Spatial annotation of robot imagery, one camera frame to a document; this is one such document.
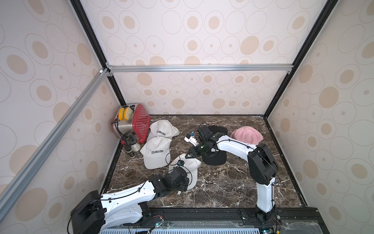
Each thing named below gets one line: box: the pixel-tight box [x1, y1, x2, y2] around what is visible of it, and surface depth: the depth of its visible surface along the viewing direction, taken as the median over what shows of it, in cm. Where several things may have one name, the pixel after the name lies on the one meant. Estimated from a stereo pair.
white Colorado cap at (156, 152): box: [139, 136, 172, 170], surface depth 96 cm
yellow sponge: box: [118, 107, 134, 121], surface depth 96 cm
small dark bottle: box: [125, 143, 136, 159], surface depth 94 cm
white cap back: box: [146, 118, 181, 142], surface depth 108 cm
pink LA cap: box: [230, 125, 264, 146], surface depth 99 cm
